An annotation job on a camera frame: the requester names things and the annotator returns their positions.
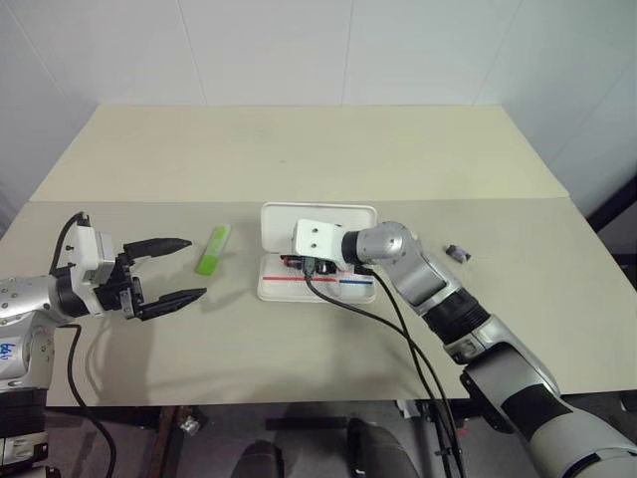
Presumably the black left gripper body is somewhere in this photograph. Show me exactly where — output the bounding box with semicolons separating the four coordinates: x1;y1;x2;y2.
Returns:
93;250;147;322

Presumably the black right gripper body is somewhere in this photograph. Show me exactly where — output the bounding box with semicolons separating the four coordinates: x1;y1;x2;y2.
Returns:
297;256;345;277

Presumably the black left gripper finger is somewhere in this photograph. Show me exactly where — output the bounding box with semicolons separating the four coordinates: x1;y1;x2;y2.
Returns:
139;287;208;322
123;237;193;261

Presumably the white pencil case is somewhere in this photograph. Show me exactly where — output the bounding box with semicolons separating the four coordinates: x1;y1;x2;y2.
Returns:
255;200;378;304

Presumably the green marker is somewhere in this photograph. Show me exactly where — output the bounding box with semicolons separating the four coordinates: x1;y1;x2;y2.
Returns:
194;224;233;277

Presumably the black table leg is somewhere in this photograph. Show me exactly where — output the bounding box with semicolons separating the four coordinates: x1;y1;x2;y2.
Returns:
154;405;183;478

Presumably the black table crossbar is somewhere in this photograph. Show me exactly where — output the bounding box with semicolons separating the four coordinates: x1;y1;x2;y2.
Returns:
265;416;346;433

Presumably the dark rounded shape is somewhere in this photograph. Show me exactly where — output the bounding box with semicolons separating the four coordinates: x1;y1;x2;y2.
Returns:
232;439;286;478
346;416;417;478

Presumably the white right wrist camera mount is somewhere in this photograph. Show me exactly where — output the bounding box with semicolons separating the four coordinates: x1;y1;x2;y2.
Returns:
292;218;350;266

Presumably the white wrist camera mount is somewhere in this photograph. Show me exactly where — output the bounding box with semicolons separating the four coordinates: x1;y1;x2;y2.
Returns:
64;224;123;288
292;218;350;266

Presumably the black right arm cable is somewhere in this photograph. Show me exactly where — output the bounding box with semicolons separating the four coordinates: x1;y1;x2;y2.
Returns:
358;267;468;478
302;262;457;478

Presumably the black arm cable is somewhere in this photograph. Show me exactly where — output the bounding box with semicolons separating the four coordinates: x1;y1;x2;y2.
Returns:
302;262;457;478
358;267;468;478
47;323;118;478

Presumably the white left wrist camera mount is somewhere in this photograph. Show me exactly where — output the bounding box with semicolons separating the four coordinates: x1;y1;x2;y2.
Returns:
64;224;123;288

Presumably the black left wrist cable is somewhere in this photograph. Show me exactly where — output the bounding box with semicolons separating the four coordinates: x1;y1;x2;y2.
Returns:
51;212;92;276

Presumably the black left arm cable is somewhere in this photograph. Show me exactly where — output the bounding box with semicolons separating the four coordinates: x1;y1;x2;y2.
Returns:
47;323;118;478

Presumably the black frame beside table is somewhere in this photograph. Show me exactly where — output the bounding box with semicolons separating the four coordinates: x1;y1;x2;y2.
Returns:
583;182;637;296

